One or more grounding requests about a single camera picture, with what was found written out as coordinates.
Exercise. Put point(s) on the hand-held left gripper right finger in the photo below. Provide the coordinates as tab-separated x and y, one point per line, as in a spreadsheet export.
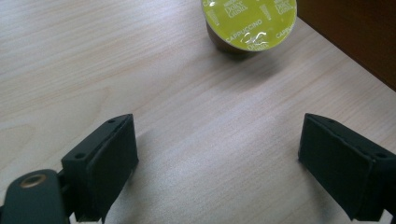
345	168

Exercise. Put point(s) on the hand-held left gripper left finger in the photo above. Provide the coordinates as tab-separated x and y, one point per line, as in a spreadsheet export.
102	165

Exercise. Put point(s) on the wooden box with glass lid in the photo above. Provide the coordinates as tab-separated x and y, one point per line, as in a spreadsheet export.
358	34

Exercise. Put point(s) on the green-lidded coffee capsule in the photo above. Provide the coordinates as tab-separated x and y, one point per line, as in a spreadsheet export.
249	21

